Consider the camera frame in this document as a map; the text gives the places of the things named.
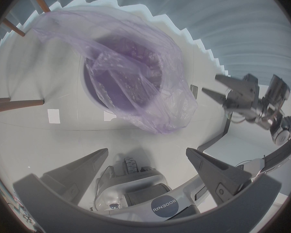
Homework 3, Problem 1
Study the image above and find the wooden chair white cushion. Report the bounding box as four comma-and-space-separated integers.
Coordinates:
0, 0, 50, 115

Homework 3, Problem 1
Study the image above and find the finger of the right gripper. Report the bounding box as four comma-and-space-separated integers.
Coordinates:
215, 74, 245, 90
202, 88, 228, 105

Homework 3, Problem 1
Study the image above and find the purple plastic bag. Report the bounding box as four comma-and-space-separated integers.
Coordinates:
32, 5, 199, 134

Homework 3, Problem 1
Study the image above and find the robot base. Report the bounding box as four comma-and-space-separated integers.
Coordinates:
90, 117, 269, 224

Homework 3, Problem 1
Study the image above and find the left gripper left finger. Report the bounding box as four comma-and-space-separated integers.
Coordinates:
40, 148, 109, 207

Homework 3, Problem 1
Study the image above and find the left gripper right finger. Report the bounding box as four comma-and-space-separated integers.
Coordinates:
186, 147, 254, 207

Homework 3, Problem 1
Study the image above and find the pale blue curtain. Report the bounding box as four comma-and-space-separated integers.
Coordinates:
0, 0, 291, 87

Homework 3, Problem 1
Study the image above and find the white trash bin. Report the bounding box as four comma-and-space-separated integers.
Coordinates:
83, 57, 165, 113

